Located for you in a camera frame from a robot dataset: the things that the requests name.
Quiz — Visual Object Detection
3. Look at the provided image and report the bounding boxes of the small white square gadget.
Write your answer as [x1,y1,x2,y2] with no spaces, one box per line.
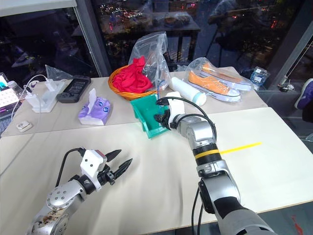
[16,120,33,133]

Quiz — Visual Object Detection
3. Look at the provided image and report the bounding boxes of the small clear plastic bag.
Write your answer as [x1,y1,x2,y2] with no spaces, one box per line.
[45,64,74,82]

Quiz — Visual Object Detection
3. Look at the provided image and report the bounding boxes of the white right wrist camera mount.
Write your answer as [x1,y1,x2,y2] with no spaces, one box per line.
[165,91,186,121]

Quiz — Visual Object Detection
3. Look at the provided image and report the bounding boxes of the orange canvas sneaker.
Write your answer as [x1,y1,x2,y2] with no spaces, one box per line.
[201,62,253,92]
[188,70,242,102]

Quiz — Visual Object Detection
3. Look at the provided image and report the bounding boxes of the white power strip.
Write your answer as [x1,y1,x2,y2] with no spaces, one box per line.
[31,79,66,114]

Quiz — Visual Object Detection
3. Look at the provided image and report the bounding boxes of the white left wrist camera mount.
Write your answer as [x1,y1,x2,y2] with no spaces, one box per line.
[80,149,109,192]

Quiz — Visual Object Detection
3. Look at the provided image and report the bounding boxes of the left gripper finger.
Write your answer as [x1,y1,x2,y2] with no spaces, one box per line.
[114,158,134,180]
[106,149,122,162]

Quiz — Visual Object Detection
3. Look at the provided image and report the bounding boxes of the white charger adapter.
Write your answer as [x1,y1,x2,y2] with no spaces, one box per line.
[25,94,40,108]

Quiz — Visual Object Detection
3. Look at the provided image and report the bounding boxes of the purple shoe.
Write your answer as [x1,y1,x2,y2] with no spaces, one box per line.
[294,78,313,110]

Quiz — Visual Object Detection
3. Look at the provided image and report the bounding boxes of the clear water bottle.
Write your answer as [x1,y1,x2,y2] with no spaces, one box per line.
[7,80,25,99]

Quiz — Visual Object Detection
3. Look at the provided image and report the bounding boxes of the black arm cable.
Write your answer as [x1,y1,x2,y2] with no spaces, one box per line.
[55,147,87,188]
[156,96,218,235]

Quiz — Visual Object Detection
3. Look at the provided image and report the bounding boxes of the purple tissue pack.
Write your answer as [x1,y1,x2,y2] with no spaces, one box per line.
[78,88,114,126]

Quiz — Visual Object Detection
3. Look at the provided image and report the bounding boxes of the orange white sneakers in bag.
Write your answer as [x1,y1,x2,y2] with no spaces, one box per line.
[184,57,254,103]

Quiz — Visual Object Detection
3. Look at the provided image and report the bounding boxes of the clear plastic bag with items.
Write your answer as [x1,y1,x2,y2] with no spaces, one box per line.
[128,31,172,92]

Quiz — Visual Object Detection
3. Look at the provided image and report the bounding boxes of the yellow strip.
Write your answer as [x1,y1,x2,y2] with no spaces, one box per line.
[220,141,263,155]

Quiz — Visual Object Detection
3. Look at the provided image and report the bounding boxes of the white ledge board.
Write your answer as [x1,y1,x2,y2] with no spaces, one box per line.
[0,0,78,17]

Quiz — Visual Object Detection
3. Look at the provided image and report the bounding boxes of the black handheld device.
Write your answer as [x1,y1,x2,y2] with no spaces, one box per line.
[56,74,92,104]

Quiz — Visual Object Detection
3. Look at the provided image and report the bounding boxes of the blue packet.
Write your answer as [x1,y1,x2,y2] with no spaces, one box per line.
[250,66,270,87]

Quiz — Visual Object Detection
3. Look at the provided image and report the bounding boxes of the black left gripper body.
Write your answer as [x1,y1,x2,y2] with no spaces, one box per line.
[97,164,117,187]

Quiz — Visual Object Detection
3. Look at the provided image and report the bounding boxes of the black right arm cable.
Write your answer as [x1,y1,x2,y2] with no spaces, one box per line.
[156,96,218,235]

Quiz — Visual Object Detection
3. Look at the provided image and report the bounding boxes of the green plastic bin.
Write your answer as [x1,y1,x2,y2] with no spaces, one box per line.
[130,94,172,140]

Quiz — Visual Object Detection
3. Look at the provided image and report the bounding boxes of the orange woven basket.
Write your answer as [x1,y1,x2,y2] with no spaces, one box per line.
[108,64,158,101]

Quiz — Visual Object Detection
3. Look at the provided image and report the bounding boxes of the grey laptop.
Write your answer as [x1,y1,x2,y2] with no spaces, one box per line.
[0,72,23,121]

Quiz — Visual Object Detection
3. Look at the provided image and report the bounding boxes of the white charging cable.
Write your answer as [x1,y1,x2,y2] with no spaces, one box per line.
[0,75,51,176]

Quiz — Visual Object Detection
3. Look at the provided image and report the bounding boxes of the red cloth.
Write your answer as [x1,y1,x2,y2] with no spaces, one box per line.
[112,55,154,94]

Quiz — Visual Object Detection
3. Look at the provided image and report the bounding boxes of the white roll with blue cap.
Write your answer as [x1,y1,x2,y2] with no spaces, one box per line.
[171,76,207,107]

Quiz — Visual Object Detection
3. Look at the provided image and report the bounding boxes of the slanted grey window post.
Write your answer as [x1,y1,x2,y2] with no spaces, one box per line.
[267,0,313,89]

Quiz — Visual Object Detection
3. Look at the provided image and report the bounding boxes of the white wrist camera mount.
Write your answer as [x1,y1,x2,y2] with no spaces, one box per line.
[165,91,186,121]
[80,149,109,192]

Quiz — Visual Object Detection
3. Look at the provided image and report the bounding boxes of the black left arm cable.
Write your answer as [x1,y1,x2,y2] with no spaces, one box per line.
[55,147,87,188]

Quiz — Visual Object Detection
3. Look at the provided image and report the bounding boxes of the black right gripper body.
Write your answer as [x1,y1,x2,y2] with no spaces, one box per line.
[163,110,176,131]

